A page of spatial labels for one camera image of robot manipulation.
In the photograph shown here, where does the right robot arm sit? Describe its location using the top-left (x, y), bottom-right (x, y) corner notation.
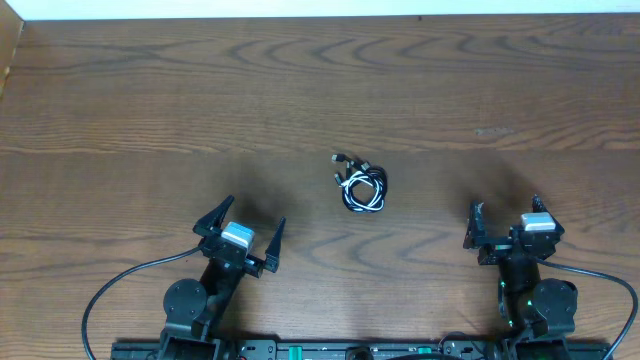
top-left (463, 196), bottom-right (578, 359)

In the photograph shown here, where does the black usb cable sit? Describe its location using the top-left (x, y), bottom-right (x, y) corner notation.
top-left (330, 153), bottom-right (389, 214)

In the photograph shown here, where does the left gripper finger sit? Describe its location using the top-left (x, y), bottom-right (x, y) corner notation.
top-left (264, 217), bottom-right (286, 273)
top-left (193, 195), bottom-right (234, 237)

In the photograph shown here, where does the white usb cable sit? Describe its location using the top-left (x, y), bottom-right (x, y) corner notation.
top-left (339, 170), bottom-right (385, 212)

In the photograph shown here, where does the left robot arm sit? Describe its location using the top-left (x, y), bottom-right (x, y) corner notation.
top-left (158, 196), bottom-right (286, 360)

